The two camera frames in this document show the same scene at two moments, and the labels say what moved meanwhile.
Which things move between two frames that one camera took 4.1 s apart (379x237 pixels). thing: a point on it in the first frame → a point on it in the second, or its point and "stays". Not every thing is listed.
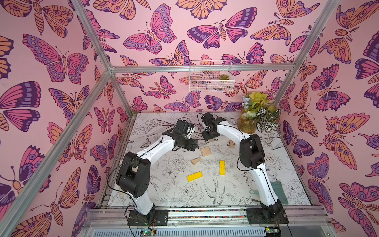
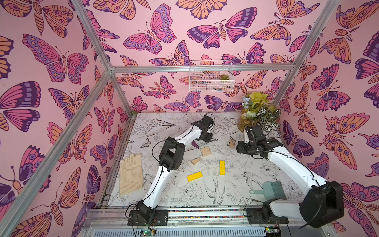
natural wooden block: [206, 152] stays
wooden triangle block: [194, 161] stays
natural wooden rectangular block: [206, 151] stays
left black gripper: [192, 145] → [210, 137]
